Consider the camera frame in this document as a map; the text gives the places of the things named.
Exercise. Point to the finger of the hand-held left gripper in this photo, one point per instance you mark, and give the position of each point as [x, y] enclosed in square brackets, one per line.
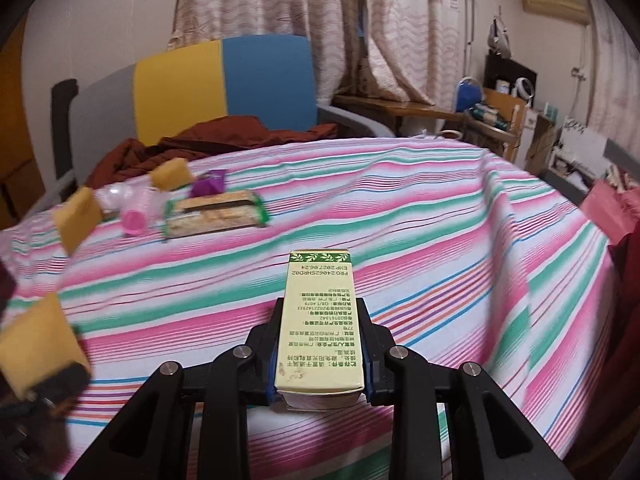
[62, 384]
[5, 282]

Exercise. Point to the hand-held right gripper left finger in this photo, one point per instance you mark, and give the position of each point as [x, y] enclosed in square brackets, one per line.
[260, 355]

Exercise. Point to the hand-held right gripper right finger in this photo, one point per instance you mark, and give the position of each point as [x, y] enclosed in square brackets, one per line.
[375, 355]

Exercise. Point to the yellow sponge block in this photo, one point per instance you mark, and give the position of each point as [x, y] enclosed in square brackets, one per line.
[77, 220]
[40, 345]
[172, 172]

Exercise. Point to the cream box with green print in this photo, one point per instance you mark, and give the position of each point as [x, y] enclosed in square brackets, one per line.
[320, 320]

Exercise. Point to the white plastic bag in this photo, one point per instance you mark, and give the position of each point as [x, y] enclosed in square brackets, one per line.
[112, 196]

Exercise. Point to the green edged cracker packet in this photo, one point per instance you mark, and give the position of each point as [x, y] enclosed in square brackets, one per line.
[215, 216]

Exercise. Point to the purple snack packet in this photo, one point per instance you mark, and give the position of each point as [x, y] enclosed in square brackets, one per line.
[207, 185]

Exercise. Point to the wooden wardrobe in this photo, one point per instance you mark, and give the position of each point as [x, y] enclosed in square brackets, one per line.
[15, 160]

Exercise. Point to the striped tablecloth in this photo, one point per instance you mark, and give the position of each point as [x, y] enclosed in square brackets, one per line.
[425, 240]

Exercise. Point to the black rolled mat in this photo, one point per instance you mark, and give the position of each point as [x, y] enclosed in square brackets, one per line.
[62, 110]

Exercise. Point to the dark red jacket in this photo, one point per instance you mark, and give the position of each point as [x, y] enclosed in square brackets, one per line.
[200, 140]

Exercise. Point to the wooden side table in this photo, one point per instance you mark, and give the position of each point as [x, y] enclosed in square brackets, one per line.
[400, 110]

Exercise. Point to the blue round fan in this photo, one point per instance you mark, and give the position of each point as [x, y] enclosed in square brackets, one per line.
[467, 96]

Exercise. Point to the grey yellow blue chair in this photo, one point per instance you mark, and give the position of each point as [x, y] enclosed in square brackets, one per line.
[265, 80]

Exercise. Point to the red blanket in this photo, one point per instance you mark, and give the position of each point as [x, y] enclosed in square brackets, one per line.
[612, 200]

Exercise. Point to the grey panel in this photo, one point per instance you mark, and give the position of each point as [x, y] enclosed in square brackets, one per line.
[622, 154]

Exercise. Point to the white metal stand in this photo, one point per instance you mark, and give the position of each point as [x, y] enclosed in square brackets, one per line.
[470, 25]

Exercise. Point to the patterned beige curtain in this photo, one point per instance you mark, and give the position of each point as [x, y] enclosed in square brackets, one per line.
[300, 5]
[617, 35]

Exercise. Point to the beige air conditioner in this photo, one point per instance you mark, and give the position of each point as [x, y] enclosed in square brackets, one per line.
[555, 7]

